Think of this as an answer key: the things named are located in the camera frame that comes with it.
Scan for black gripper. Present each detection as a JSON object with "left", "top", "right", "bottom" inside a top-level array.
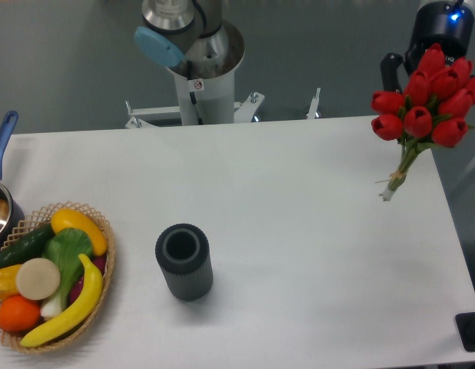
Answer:
[{"left": 380, "top": 1, "right": 474, "bottom": 93}]

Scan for red tulip bouquet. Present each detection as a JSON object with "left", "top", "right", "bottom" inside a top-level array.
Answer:
[{"left": 371, "top": 43, "right": 475, "bottom": 201}]

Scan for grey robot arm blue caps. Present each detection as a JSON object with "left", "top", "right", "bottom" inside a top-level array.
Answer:
[{"left": 135, "top": 1, "right": 475, "bottom": 91}]

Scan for black device at table edge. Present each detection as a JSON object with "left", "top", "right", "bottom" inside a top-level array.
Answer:
[{"left": 455, "top": 312, "right": 475, "bottom": 352}]

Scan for dark grey ribbed vase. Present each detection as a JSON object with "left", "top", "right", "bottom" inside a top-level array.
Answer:
[{"left": 154, "top": 223, "right": 214, "bottom": 301}]

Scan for purple eggplant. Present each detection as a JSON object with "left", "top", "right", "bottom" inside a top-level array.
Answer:
[{"left": 68, "top": 255, "right": 106, "bottom": 305}]

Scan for yellow squash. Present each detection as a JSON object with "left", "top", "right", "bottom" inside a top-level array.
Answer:
[{"left": 50, "top": 208, "right": 108, "bottom": 257}]

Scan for yellow banana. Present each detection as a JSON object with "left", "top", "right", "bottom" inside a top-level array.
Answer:
[{"left": 20, "top": 254, "right": 103, "bottom": 348}]

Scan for green bok choy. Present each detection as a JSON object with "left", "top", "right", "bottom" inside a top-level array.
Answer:
[{"left": 41, "top": 228, "right": 93, "bottom": 321}]

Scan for dark green cucumber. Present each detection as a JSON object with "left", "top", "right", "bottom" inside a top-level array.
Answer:
[{"left": 0, "top": 223, "right": 55, "bottom": 269}]

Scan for beige round disc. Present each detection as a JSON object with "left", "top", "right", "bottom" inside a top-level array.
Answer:
[{"left": 15, "top": 258, "right": 61, "bottom": 301}]

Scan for yellow bell pepper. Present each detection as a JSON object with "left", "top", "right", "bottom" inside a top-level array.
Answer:
[{"left": 0, "top": 264, "right": 22, "bottom": 301}]

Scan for orange fruit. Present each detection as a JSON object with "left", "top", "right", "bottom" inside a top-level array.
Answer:
[{"left": 0, "top": 294, "right": 40, "bottom": 332}]

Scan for woven wicker basket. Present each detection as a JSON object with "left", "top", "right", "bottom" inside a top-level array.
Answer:
[{"left": 0, "top": 201, "right": 115, "bottom": 354}]

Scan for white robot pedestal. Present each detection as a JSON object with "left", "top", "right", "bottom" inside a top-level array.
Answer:
[{"left": 125, "top": 73, "right": 265, "bottom": 128}]

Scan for black cable on pedestal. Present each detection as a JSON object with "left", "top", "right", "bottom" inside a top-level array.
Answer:
[{"left": 185, "top": 60, "right": 204, "bottom": 125}]

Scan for blue handled saucepan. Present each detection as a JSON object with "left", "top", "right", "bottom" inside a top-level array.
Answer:
[{"left": 0, "top": 111, "right": 24, "bottom": 250}]

